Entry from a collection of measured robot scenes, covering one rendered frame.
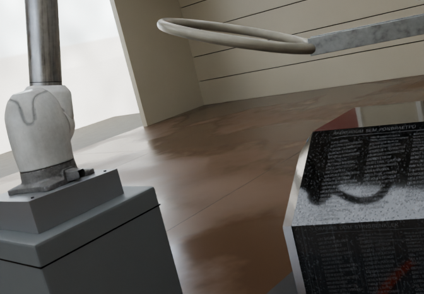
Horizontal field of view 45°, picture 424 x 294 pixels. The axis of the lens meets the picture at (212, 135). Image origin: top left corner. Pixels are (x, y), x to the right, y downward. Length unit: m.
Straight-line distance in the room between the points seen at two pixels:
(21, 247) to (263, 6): 8.21
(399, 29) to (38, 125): 1.00
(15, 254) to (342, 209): 0.89
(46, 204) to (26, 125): 0.22
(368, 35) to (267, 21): 7.79
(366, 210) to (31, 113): 0.96
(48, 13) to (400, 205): 1.17
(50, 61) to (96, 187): 0.45
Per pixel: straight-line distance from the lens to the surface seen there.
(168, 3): 10.32
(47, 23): 1.69
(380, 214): 1.48
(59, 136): 1.47
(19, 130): 1.47
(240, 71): 9.76
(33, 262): 1.34
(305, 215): 1.58
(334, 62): 8.69
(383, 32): 1.48
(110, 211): 1.41
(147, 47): 9.70
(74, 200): 1.42
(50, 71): 1.68
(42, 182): 1.46
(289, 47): 1.38
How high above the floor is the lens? 1.15
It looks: 10 degrees down
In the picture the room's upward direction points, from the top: 14 degrees counter-clockwise
